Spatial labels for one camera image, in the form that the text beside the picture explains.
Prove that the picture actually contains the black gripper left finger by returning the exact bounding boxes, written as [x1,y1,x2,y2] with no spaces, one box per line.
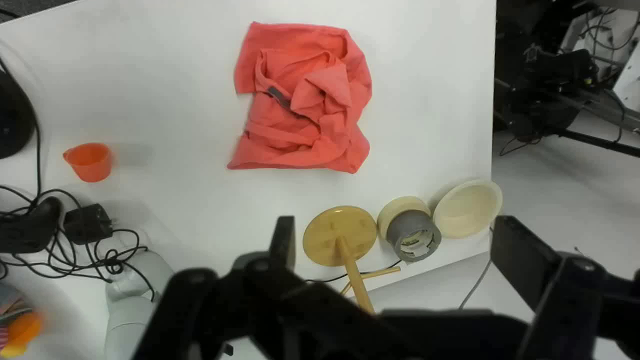
[131,213,316,360]

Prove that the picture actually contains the coral printed cloth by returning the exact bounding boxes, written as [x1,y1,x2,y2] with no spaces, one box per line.
[225,20,374,176]

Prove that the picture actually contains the wooden mug tree stand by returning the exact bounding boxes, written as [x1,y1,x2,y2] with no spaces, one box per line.
[302,204,404,316]

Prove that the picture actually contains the black power adapter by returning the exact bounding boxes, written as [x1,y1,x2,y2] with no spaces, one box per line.
[62,202,116,245]

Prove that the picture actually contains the small orange plastic cup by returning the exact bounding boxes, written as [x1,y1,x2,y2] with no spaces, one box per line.
[62,140,116,184]

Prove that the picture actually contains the black plug block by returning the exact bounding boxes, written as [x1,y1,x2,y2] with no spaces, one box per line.
[0,195,66,255]

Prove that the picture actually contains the black round object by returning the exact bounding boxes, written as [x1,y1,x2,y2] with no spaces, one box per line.
[0,64,40,160]

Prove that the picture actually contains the thin black cable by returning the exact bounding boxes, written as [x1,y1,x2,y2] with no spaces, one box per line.
[324,257,404,285]

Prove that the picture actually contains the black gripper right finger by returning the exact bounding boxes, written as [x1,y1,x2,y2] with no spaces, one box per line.
[490,213,640,360]

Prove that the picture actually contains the cream plastic bowl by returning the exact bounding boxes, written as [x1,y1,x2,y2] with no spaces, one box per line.
[430,177,503,240]

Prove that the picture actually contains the black background equipment frame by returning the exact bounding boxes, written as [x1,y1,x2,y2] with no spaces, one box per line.
[493,0,640,160]

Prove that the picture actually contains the tangled black cable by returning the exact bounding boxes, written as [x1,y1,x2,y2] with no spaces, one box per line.
[0,184,160,297]

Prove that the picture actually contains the colourful soft toy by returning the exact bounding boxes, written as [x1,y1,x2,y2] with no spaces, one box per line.
[0,284,46,360]

